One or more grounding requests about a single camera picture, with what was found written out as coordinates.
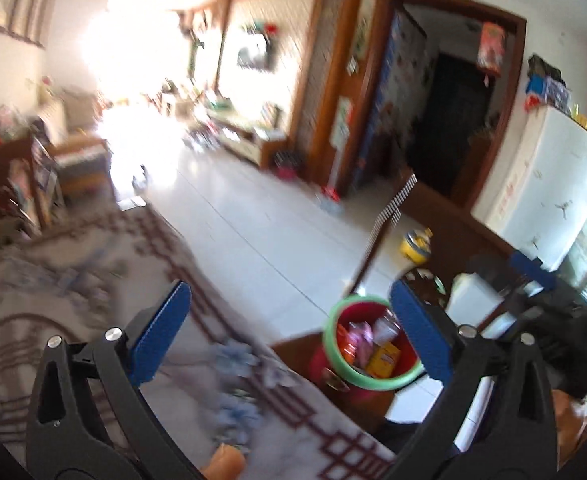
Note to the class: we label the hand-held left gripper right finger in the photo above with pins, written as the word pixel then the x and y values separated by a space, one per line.
pixel 421 330

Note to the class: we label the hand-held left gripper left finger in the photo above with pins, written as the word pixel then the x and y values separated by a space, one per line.
pixel 161 330

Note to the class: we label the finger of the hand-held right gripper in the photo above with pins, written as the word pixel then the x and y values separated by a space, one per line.
pixel 531 267
pixel 488 267

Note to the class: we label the red bin with green rim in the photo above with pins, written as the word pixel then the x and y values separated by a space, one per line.
pixel 406 357

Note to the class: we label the carved wooden chair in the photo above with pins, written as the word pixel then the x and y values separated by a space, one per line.
pixel 453 220

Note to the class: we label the yellow toy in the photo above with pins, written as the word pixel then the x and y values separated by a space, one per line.
pixel 416 246

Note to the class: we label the white refrigerator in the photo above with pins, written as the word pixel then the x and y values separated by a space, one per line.
pixel 543 175

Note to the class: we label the small orange object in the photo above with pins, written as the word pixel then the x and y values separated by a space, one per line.
pixel 223 465

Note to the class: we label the small black stool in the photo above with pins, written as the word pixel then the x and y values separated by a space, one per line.
pixel 139 180

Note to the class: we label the broom with dustpan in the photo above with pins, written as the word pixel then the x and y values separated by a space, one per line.
pixel 331 202

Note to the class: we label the small red waste basket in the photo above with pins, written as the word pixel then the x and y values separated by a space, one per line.
pixel 288 170

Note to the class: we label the blue patterned door poster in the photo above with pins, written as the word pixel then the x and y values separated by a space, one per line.
pixel 393 85

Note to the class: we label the television cabinet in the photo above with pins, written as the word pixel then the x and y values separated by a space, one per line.
pixel 253 145

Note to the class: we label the red door hanging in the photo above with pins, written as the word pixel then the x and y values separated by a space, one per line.
pixel 492 47

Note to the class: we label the wooden chair with floral cushion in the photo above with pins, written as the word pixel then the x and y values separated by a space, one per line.
pixel 3 152

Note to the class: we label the hanging scroll picture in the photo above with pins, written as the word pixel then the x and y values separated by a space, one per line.
pixel 363 35

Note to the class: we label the small wall picture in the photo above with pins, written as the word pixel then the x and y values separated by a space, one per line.
pixel 342 122

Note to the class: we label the wall television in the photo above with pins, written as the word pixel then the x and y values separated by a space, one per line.
pixel 256 55

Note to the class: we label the wall shelf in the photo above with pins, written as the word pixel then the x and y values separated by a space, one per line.
pixel 261 27

